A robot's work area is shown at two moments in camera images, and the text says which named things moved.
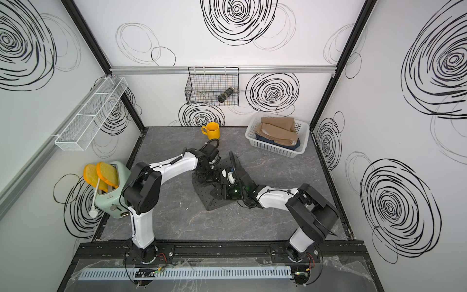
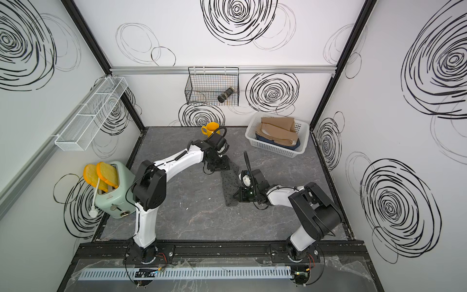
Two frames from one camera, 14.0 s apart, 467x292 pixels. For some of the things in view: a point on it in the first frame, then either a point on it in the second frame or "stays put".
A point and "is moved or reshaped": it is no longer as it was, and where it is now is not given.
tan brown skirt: x=279 y=129 stays put
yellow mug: x=212 y=129 stays put
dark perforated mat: x=204 y=187 is moved or reshaped
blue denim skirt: x=294 y=147 stays put
